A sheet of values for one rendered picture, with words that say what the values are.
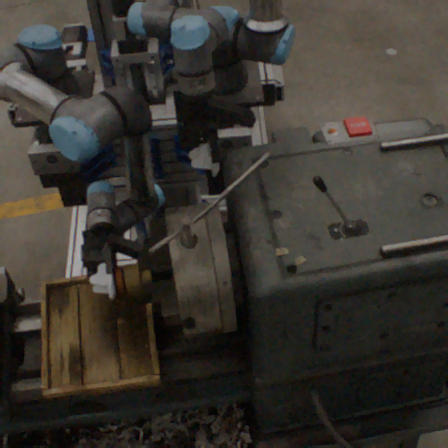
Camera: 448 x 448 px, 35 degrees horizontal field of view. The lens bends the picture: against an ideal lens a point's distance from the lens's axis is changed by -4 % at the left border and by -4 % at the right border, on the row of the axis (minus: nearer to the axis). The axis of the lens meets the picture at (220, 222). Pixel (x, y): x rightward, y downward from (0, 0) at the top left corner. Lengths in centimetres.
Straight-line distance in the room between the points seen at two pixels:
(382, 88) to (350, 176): 229
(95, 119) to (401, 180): 72
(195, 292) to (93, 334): 42
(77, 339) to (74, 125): 59
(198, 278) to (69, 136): 43
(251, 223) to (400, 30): 296
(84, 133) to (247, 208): 40
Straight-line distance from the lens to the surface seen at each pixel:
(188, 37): 146
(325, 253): 158
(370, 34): 441
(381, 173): 175
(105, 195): 193
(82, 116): 169
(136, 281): 174
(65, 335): 197
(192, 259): 163
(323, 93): 394
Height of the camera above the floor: 249
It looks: 49 degrees down
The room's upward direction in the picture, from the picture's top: 5 degrees counter-clockwise
